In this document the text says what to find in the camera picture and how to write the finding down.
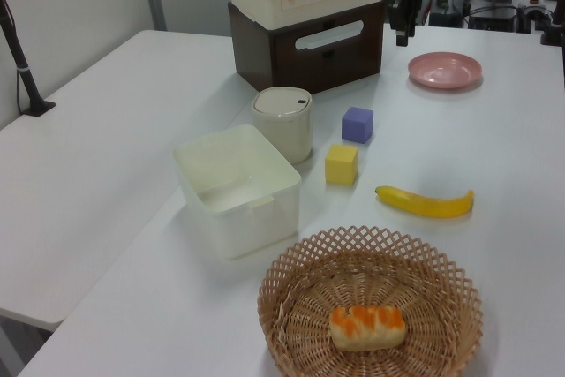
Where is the white drawer handle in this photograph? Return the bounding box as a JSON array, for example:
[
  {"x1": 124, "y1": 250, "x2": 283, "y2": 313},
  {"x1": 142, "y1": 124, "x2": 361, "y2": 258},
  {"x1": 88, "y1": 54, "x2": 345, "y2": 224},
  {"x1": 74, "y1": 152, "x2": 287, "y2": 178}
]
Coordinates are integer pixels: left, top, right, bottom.
[{"x1": 294, "y1": 19, "x2": 365, "y2": 51}]

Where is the wooden drawer with brown front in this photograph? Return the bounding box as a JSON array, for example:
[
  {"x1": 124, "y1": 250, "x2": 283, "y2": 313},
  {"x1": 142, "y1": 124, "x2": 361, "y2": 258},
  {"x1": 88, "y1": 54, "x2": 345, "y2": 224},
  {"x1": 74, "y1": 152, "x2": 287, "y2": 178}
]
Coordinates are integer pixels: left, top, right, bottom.
[{"x1": 268, "y1": 12, "x2": 384, "y2": 61}]

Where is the dark brown drawer cabinet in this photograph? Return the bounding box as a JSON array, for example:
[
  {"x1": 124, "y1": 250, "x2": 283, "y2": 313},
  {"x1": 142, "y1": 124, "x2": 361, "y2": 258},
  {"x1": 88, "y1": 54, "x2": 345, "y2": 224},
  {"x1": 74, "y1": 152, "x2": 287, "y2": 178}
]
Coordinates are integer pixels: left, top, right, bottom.
[{"x1": 227, "y1": 0, "x2": 385, "y2": 94}]

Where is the pink plate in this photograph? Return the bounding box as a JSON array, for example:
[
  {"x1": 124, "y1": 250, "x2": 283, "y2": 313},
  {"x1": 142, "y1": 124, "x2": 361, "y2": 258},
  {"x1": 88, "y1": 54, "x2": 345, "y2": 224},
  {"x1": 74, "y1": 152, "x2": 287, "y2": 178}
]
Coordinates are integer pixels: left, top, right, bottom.
[{"x1": 407, "y1": 51, "x2": 484, "y2": 90}]

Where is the purple foam cube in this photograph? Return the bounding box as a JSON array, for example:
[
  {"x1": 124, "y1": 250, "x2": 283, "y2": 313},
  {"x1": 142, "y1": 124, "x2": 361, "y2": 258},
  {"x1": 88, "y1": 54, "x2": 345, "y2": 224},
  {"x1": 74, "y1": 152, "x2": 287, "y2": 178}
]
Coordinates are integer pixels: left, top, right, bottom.
[{"x1": 341, "y1": 106, "x2": 375, "y2": 145}]

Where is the black table clamp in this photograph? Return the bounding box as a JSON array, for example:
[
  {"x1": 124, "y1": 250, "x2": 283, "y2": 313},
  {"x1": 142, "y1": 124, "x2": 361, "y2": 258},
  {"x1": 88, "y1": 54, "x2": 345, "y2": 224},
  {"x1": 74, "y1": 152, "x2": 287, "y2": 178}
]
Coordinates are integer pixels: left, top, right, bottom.
[{"x1": 537, "y1": 10, "x2": 565, "y2": 47}]

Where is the yellow foam cube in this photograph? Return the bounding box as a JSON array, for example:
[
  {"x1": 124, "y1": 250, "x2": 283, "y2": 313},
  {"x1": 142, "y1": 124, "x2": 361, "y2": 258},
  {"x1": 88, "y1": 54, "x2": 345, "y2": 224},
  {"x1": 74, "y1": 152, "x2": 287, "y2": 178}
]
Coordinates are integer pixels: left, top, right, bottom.
[{"x1": 324, "y1": 144, "x2": 359, "y2": 186}]

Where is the cream lidded trash can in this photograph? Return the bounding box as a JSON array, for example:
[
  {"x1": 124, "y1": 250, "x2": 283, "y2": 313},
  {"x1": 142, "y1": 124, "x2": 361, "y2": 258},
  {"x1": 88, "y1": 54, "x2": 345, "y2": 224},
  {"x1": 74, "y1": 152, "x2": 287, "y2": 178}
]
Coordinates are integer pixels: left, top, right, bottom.
[{"x1": 252, "y1": 87, "x2": 315, "y2": 165}]

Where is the yellow toy banana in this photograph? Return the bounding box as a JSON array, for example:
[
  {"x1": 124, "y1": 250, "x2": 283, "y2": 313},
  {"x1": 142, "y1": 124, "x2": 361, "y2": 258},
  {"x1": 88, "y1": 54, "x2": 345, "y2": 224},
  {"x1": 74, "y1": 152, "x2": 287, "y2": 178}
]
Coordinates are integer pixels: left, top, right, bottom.
[{"x1": 374, "y1": 185, "x2": 475, "y2": 220}]

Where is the cream plastic bin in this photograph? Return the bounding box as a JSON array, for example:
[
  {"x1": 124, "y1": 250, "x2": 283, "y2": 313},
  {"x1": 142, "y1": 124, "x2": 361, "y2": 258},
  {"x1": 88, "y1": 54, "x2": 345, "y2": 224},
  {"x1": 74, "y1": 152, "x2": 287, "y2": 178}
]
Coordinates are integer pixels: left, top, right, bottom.
[{"x1": 171, "y1": 124, "x2": 303, "y2": 260}]

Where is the orange topped toy bread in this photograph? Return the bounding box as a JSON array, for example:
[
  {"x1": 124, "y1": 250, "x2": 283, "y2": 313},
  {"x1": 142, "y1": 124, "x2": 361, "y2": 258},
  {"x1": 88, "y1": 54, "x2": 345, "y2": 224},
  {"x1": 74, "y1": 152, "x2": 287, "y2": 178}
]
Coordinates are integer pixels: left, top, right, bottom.
[{"x1": 328, "y1": 305, "x2": 407, "y2": 352}]

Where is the woven wicker basket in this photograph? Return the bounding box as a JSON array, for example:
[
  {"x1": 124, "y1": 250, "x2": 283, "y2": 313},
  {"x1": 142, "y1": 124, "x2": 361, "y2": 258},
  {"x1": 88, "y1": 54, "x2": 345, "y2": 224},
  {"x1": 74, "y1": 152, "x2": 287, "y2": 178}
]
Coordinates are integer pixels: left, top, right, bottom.
[{"x1": 257, "y1": 225, "x2": 484, "y2": 377}]

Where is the black camera stand pole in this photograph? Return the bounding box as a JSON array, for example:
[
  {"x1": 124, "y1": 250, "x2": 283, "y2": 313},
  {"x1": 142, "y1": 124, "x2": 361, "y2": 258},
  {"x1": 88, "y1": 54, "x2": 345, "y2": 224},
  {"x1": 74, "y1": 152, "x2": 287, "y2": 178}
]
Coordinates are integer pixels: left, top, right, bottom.
[{"x1": 0, "y1": 0, "x2": 57, "y2": 117}]

